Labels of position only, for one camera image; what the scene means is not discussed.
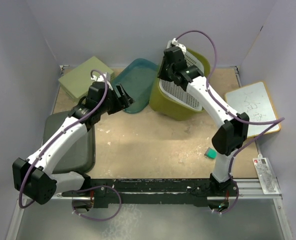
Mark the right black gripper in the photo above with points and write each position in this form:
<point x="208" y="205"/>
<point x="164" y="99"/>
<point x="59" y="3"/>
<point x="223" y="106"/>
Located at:
<point x="161" y="74"/>

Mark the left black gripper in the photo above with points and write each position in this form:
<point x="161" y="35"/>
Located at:
<point x="124" y="100"/>

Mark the white perforated basket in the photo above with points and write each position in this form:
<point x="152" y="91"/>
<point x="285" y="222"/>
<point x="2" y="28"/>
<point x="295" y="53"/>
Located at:
<point x="177" y="94"/>

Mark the teal plastic tub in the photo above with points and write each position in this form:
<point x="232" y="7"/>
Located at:
<point x="137" y="80"/>

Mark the large olive green container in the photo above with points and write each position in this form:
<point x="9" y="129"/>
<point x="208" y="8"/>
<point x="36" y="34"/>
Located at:
<point x="162" y="104"/>

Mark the pale green perforated basket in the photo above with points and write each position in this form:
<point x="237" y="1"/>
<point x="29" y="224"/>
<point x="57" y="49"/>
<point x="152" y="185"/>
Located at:
<point x="78" y="80"/>

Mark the grey plastic tub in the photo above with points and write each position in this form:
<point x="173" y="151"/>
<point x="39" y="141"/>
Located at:
<point x="81" y="156"/>

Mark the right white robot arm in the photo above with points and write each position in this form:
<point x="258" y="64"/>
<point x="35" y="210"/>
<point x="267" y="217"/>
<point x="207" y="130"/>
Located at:
<point x="232" y="126"/>

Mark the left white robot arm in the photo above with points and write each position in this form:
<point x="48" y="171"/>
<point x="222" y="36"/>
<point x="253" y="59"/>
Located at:
<point x="34" y="177"/>

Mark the green whiteboard eraser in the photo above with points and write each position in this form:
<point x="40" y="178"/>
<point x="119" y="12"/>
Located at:
<point x="210" y="153"/>

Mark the clear plastic ruler card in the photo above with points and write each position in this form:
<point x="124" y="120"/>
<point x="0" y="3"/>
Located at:
<point x="266" y="176"/>

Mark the small whiteboard orange frame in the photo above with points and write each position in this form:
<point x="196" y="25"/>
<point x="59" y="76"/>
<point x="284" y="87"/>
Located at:
<point x="254" y="99"/>

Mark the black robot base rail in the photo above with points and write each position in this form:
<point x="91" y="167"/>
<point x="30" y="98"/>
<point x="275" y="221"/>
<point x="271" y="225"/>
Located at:
<point x="199" y="192"/>

